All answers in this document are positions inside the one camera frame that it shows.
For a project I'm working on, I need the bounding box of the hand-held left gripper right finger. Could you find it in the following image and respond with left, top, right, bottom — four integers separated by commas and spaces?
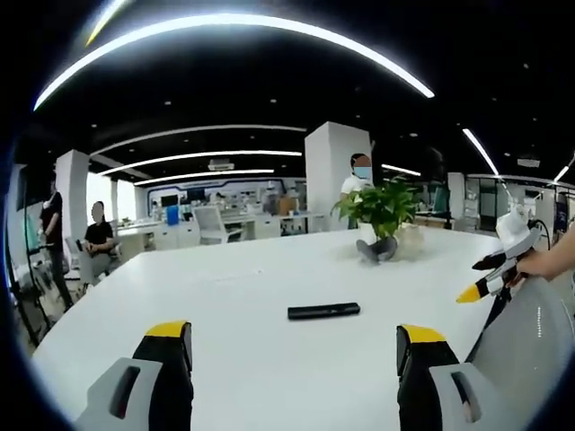
395, 323, 500, 431

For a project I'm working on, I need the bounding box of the straight ceiling light strip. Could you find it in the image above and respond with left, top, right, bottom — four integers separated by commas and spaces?
462, 128, 500, 178

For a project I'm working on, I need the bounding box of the white mesh office chair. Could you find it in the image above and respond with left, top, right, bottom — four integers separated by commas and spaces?
192, 205, 244, 246

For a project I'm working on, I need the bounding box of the black cable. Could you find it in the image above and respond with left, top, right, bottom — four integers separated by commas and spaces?
529, 218, 554, 249

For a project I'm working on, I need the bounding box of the dark grey cloth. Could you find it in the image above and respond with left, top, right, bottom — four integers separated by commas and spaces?
356, 236, 400, 267

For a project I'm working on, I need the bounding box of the person's right hand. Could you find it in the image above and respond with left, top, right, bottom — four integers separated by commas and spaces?
515, 250, 548, 285

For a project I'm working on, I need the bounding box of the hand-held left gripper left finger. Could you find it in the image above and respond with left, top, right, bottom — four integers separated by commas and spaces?
74, 320, 195, 431

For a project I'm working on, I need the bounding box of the green potted plant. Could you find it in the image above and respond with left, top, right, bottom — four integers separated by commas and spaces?
331, 175, 422, 248

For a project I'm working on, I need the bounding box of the white square pillar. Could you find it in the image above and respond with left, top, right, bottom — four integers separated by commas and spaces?
304, 120, 372, 233
55, 149, 92, 246

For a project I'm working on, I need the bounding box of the beige object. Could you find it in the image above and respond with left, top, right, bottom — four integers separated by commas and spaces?
396, 223, 426, 258

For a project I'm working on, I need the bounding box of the black remote control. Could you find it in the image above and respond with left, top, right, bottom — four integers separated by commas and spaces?
287, 302, 361, 321

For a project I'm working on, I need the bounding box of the black stand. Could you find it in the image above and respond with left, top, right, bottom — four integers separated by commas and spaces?
5, 240, 51, 347

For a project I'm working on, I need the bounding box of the long curved ceiling light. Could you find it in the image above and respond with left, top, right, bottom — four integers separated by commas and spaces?
32, 13, 436, 113

